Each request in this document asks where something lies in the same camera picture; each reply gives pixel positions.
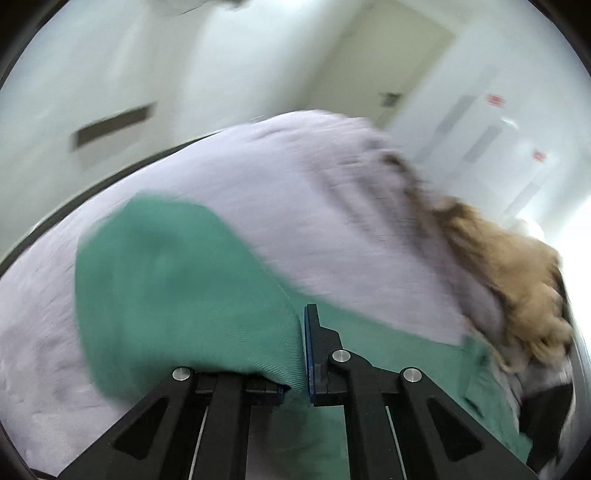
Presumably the green garment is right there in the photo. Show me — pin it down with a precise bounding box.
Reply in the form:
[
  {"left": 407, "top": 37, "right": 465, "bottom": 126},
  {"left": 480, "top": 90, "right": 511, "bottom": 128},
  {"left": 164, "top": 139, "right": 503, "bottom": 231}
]
[{"left": 75, "top": 196, "right": 530, "bottom": 479}]

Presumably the tan knitted sweater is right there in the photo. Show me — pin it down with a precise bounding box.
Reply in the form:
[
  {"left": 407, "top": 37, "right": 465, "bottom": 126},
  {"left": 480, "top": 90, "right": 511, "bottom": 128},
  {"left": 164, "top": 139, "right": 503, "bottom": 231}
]
[{"left": 383, "top": 154, "right": 573, "bottom": 373}]

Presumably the lavender embossed bedspread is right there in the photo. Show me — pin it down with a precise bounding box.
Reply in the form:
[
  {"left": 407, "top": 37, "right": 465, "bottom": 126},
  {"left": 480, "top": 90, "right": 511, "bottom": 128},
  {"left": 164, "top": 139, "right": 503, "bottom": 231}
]
[{"left": 0, "top": 109, "right": 576, "bottom": 478}]

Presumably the white door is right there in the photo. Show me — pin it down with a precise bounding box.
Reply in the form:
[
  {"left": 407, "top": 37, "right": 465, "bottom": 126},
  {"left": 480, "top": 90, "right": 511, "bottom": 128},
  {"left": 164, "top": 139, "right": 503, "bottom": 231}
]
[{"left": 304, "top": 1, "right": 455, "bottom": 128}]

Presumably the dark wall vent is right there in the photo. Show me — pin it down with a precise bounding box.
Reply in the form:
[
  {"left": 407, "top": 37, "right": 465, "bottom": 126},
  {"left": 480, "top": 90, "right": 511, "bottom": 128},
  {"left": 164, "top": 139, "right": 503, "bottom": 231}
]
[{"left": 70, "top": 102, "right": 156, "bottom": 151}]

